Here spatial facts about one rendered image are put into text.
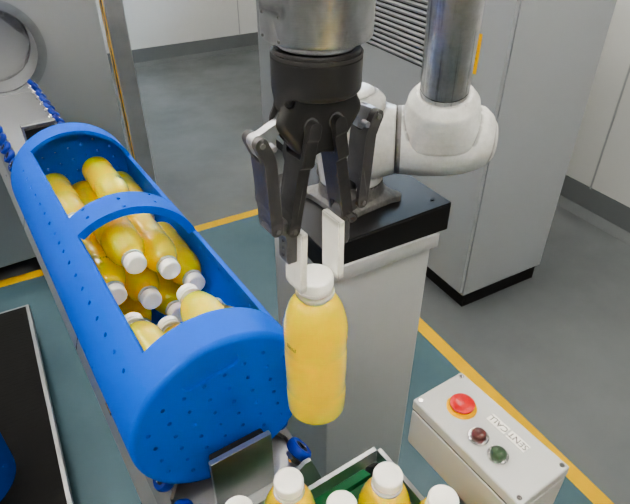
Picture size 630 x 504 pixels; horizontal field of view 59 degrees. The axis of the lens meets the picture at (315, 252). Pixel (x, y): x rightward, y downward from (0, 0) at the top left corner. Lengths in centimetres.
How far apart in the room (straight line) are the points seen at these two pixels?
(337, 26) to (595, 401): 224
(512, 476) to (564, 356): 186
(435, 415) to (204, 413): 33
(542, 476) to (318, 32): 63
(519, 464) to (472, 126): 68
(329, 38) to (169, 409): 55
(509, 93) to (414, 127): 106
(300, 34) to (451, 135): 81
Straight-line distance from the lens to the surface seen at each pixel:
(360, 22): 44
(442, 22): 110
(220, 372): 80
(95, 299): 95
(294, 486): 77
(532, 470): 84
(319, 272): 58
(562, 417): 243
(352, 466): 95
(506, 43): 217
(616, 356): 276
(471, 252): 255
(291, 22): 43
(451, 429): 85
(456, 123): 120
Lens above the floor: 177
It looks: 36 degrees down
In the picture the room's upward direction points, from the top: straight up
